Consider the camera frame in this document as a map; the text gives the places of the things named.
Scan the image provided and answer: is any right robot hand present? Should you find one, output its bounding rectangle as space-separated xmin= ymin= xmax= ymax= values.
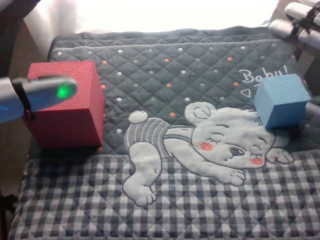
xmin=266 ymin=0 xmax=320 ymax=47

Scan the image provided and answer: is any blue foam cube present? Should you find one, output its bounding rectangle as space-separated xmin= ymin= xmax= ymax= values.
xmin=253 ymin=73 xmax=312 ymax=130

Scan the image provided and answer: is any red foam cube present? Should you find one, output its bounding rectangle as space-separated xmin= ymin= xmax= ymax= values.
xmin=21 ymin=60 xmax=105 ymax=150

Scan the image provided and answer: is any grey bear print quilt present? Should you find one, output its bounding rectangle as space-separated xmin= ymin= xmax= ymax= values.
xmin=7 ymin=24 xmax=320 ymax=240

